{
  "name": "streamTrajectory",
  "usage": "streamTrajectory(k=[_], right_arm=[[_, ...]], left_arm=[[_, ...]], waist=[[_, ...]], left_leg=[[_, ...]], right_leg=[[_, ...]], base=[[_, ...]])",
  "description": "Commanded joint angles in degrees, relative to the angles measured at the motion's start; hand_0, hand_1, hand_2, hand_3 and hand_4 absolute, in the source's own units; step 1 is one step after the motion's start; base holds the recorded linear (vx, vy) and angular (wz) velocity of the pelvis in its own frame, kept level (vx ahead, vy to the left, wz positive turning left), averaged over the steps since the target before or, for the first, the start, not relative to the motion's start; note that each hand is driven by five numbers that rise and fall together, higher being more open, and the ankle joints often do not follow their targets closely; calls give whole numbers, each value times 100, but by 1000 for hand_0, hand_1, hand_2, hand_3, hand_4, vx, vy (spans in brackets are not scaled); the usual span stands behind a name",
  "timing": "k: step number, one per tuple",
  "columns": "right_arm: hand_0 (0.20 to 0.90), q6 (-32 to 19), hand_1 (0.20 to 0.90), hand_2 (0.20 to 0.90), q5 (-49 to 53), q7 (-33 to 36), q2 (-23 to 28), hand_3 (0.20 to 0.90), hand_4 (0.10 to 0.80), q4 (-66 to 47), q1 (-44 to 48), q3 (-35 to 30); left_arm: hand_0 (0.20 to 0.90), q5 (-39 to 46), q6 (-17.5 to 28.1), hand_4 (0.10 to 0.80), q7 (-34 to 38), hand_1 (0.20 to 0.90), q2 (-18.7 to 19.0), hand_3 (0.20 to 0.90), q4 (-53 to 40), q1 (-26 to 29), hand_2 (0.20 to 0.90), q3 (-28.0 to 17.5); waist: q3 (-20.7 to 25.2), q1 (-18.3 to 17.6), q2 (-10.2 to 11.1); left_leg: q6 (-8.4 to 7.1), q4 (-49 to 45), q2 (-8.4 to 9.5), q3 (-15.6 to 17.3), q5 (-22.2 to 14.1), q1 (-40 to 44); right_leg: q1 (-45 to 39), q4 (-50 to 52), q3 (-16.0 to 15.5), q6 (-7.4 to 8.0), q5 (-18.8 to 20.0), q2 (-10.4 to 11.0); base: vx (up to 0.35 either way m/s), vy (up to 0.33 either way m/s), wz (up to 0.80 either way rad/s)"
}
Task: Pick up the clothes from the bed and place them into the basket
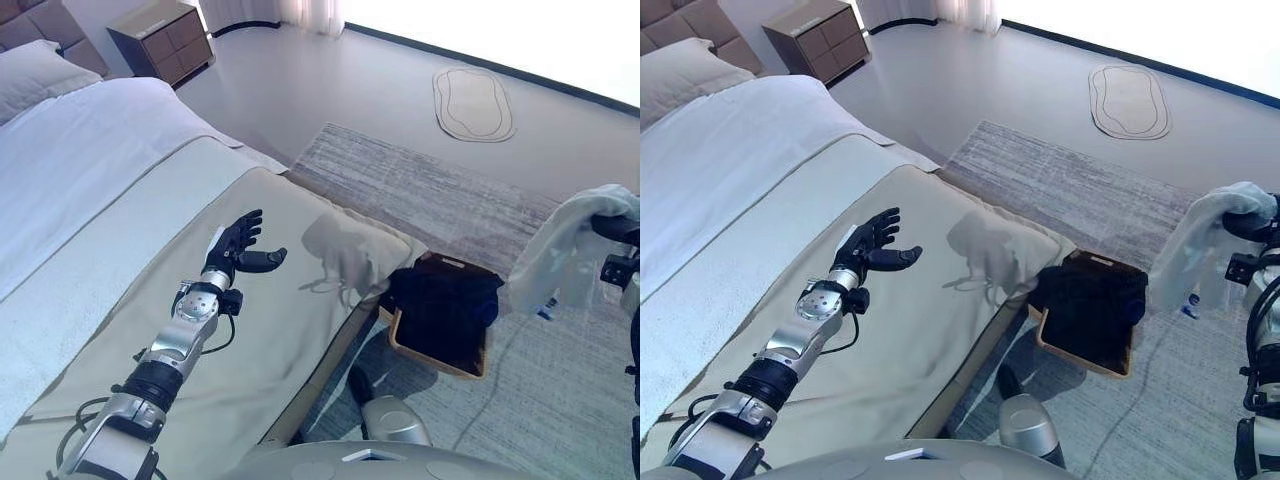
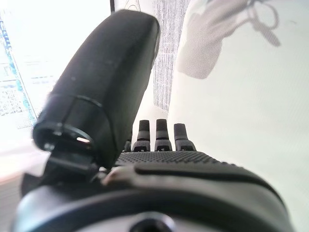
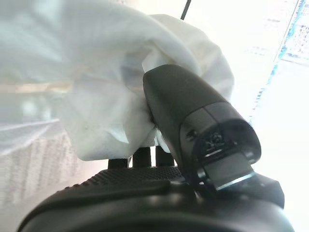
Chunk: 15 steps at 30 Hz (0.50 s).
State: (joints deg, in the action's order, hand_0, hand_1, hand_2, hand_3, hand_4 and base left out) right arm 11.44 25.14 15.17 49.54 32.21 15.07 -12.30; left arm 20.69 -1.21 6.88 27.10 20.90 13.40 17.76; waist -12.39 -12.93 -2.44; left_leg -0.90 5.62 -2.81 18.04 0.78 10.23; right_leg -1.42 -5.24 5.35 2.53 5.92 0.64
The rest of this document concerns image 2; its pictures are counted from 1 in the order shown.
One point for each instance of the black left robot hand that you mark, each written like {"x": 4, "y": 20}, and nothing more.
{"x": 108, "y": 72}

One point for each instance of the white garment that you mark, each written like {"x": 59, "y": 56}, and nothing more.
{"x": 14, "y": 101}

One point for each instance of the beige bed cover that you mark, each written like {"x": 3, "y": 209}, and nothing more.
{"x": 253, "y": 108}

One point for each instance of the grey striped rug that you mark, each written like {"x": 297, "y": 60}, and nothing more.
{"x": 166, "y": 60}

